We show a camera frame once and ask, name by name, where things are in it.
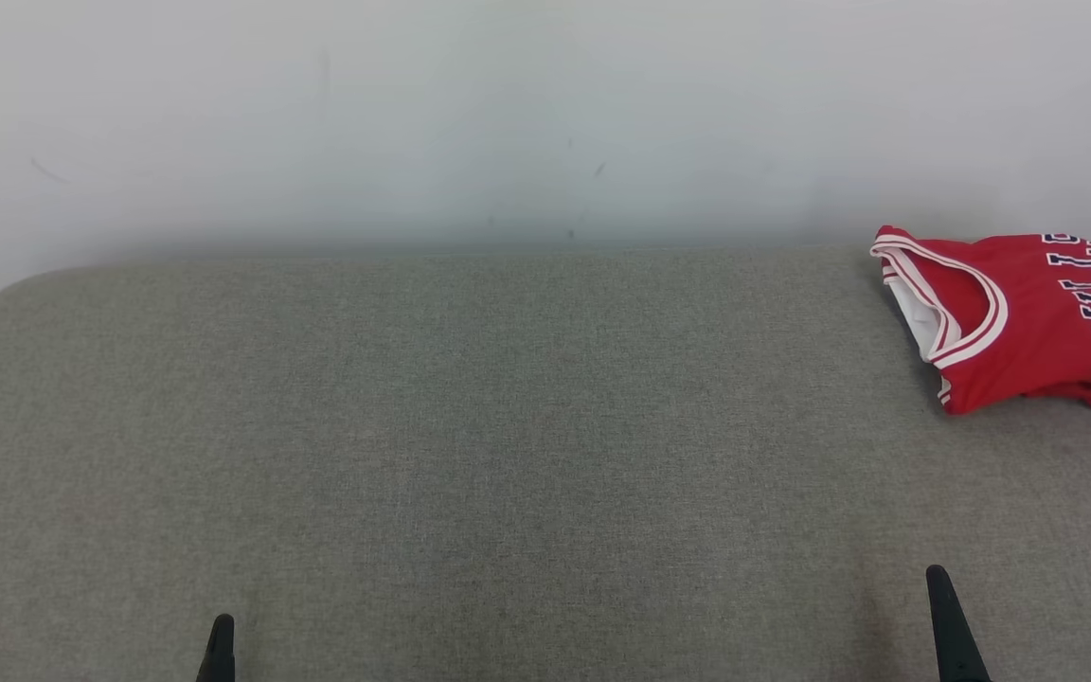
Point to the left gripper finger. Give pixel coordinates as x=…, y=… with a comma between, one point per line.
x=219, y=654

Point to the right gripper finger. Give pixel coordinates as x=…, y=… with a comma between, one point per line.
x=955, y=635

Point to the red jersey striped trim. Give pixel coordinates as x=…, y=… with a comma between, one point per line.
x=1038, y=322

